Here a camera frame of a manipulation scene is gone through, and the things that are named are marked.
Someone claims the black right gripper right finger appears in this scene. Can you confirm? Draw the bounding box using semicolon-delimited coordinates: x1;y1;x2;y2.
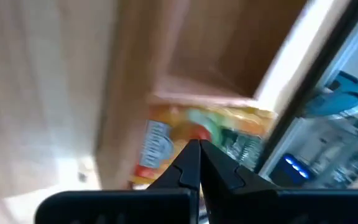
199;139;358;224

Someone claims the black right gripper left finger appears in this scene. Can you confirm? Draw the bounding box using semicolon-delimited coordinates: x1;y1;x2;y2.
35;139;201;224

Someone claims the orange tea packet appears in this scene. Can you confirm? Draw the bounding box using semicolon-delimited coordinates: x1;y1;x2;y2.
131;104;278;187

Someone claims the wooden tea box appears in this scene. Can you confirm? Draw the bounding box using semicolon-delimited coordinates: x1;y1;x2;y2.
94;0;308;191

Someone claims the dark device with blue lights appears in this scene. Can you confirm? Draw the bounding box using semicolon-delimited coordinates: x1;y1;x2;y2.
270;152;315;185

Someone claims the blue plastic object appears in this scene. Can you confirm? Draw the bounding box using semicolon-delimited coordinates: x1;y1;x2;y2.
305;70;358;118

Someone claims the black metal table frame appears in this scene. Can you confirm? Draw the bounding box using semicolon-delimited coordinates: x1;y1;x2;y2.
255;0;358;174

